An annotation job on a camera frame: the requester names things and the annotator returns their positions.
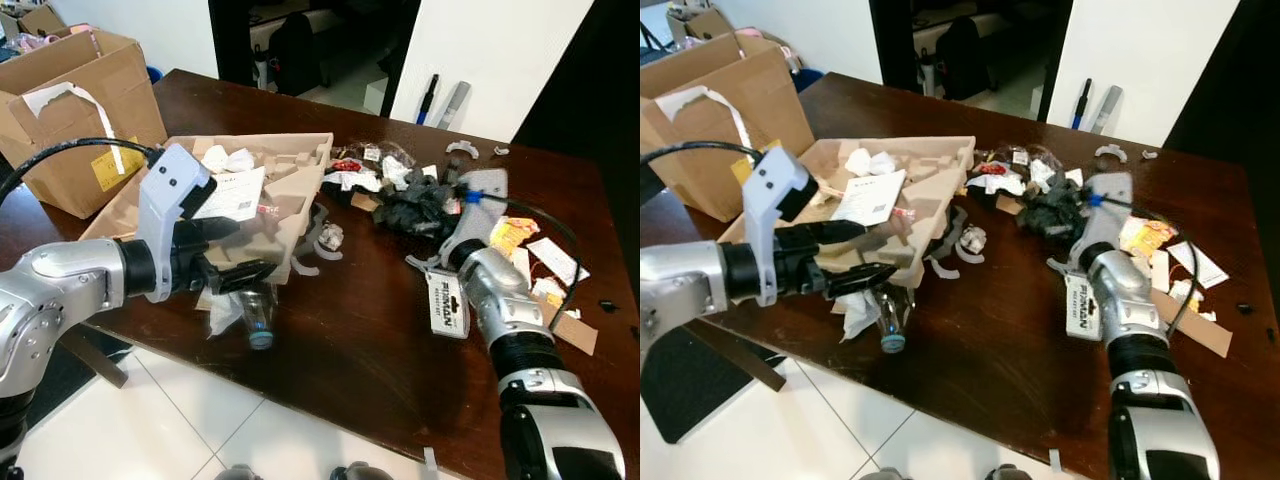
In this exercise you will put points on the black pen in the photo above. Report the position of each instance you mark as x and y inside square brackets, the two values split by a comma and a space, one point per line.
[1080, 105]
[428, 100]

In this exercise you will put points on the large brown cardboard box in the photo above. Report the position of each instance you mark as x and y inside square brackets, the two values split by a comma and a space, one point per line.
[720, 110]
[90, 110]

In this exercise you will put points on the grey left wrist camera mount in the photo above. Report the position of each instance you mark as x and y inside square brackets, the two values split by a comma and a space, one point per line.
[165, 200]
[775, 195]

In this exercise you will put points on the small brown cardboard box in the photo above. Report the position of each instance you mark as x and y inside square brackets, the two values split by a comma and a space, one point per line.
[40, 18]
[705, 22]

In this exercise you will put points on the black backpack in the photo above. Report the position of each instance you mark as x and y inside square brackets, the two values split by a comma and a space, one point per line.
[965, 55]
[295, 50]

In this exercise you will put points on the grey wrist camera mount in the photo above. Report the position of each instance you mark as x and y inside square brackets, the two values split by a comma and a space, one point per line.
[478, 215]
[775, 195]
[1105, 215]
[165, 200]

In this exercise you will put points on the white printed paper card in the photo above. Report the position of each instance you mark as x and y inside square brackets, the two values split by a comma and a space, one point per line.
[868, 198]
[232, 195]

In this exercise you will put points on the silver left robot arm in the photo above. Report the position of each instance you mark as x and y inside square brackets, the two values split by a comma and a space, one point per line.
[680, 290]
[60, 280]

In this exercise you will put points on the white curved plastic strip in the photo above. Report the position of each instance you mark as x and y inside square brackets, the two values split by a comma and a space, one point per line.
[420, 262]
[945, 270]
[303, 268]
[1060, 266]

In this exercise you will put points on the grey robot foot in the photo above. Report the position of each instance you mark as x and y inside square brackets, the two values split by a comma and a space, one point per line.
[1005, 472]
[355, 471]
[885, 474]
[240, 472]

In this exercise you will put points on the white paper label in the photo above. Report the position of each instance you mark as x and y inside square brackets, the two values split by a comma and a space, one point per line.
[1195, 265]
[558, 260]

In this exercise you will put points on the brown cardboard strip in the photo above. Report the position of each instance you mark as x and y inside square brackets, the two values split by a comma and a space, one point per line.
[1195, 325]
[575, 335]

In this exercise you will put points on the white torn paper strip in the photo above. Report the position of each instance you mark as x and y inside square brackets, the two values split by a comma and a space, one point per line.
[60, 95]
[700, 97]

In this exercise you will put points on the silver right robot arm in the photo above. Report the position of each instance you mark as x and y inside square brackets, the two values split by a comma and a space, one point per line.
[1160, 420]
[540, 400]

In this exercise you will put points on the white orange printed wrapper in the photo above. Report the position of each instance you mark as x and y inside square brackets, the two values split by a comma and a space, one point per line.
[1190, 297]
[550, 292]

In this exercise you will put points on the yellow snack wrapper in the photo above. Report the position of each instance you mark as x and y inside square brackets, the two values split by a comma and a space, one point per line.
[1142, 235]
[512, 237]

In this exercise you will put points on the red snack wrapper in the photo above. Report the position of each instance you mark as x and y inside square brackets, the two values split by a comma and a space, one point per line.
[345, 165]
[990, 167]

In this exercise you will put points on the white tape piece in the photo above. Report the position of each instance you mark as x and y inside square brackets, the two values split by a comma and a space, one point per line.
[1055, 460]
[431, 460]

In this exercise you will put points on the clear plastic bottle blue cap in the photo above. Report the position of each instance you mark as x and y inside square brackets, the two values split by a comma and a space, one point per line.
[890, 320]
[258, 315]

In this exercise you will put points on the small crumpled paper ball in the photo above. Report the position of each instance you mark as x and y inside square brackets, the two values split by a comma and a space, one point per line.
[972, 238]
[331, 237]

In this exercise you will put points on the brown moulded pulp tray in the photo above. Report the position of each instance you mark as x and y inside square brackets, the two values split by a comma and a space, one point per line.
[930, 190]
[290, 200]

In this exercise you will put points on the blue chair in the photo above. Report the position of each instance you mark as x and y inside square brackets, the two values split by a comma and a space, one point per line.
[805, 78]
[155, 75]

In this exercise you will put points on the grey robot right foot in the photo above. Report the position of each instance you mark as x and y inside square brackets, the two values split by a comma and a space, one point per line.
[355, 471]
[1005, 472]

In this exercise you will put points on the black foam scraps pile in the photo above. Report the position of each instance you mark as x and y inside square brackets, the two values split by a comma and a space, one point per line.
[1050, 210]
[410, 205]

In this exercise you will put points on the grey marker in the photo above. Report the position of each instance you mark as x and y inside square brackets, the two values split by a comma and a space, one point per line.
[453, 105]
[1106, 110]

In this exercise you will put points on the yellow box label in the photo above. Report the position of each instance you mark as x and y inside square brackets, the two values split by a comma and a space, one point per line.
[740, 170]
[110, 170]

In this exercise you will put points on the grey robot left foot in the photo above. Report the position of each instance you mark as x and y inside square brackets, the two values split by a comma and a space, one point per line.
[885, 474]
[240, 472]

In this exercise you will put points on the white snack wrapper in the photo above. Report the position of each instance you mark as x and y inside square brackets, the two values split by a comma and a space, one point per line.
[993, 184]
[350, 181]

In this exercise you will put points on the crumpled white plastic wrap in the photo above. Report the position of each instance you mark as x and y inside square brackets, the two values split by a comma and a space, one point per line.
[858, 315]
[222, 312]

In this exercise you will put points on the black floor mat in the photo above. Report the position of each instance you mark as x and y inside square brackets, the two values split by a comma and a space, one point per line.
[75, 392]
[700, 390]

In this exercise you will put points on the brown wooden table strut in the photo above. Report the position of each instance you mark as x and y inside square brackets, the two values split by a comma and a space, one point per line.
[100, 362]
[740, 358]

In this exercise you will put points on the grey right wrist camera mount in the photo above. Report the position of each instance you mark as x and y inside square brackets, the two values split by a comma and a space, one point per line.
[1105, 215]
[478, 215]

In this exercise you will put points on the crumpled white tissue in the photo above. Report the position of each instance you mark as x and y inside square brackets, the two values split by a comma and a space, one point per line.
[225, 158]
[868, 160]

